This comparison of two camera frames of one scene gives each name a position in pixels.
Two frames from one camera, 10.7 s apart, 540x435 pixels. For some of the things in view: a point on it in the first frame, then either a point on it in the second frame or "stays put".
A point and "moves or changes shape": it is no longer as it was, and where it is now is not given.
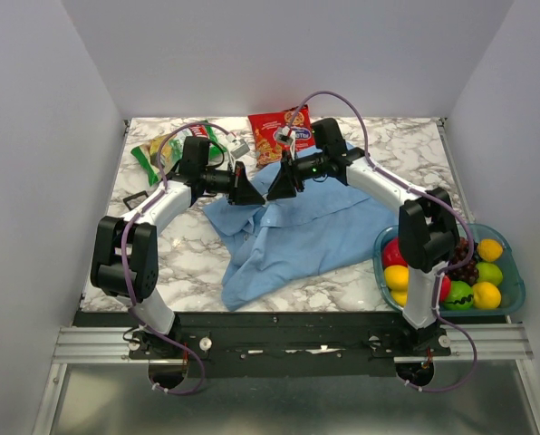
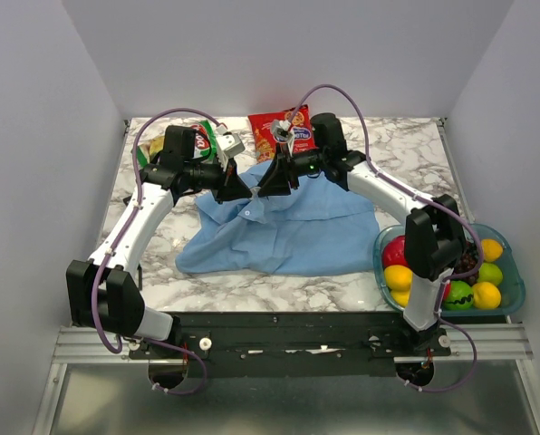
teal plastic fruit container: [513, 277] stays put
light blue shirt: [315, 219] moves or changes shape
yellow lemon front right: [486, 295] stays put
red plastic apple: [392, 255] stays put
